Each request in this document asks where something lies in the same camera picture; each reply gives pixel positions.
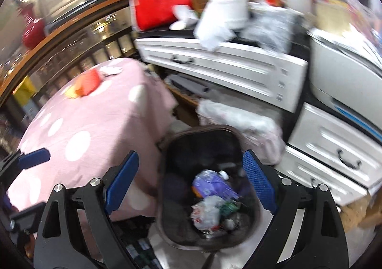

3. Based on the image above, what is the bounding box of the black trash bin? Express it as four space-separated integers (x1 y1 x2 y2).
157 125 261 252

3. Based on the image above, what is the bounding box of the pink polka dot tablecloth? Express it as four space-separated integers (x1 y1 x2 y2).
19 58 177 221

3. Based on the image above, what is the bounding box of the white fluffy cushion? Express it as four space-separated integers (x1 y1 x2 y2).
196 100 285 166

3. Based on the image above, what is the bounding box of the green white carton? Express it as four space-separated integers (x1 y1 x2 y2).
219 200 241 219

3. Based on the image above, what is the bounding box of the white drawer cabinet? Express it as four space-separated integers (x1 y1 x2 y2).
135 38 308 113

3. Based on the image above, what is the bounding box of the white plastic bottle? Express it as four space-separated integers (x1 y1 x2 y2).
218 170 229 181

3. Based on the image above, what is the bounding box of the wooden topped black railing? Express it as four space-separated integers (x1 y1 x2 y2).
1 0 139 133

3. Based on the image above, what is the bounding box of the white plastic bucket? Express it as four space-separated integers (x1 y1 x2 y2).
208 0 249 31

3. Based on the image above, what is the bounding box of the purple plastic bag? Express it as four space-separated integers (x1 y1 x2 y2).
192 169 239 200

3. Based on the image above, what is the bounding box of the clear crumpled plastic bag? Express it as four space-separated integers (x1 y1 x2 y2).
239 2 304 54

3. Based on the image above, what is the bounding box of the white appliance with blue stripe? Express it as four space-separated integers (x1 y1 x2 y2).
308 28 381 142

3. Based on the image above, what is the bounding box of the small crumpled white paper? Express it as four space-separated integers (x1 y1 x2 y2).
99 65 123 77

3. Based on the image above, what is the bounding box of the red ceramic vase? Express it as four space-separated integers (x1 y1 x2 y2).
19 3 45 51

